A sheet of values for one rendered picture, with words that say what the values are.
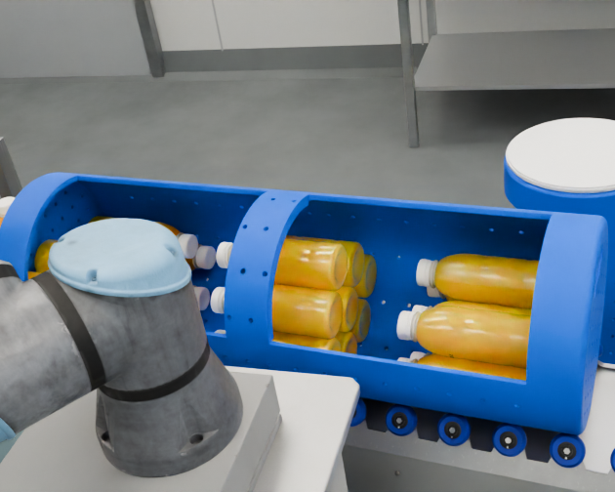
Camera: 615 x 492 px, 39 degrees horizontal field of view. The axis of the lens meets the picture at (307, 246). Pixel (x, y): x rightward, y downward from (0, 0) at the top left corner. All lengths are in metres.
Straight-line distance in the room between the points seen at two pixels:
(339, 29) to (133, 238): 4.04
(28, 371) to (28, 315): 0.05
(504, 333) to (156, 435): 0.48
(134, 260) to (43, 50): 4.82
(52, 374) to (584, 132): 1.25
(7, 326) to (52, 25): 4.73
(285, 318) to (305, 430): 0.27
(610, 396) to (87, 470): 0.75
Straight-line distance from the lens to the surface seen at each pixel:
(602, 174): 1.62
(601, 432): 1.27
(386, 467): 1.28
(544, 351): 1.05
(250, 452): 0.90
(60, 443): 0.95
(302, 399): 1.01
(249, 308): 1.15
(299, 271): 1.20
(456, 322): 1.13
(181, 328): 0.80
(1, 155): 2.00
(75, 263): 0.77
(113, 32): 5.25
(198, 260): 1.44
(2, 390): 0.75
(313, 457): 0.94
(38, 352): 0.75
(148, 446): 0.85
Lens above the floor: 1.84
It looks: 33 degrees down
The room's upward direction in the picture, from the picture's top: 10 degrees counter-clockwise
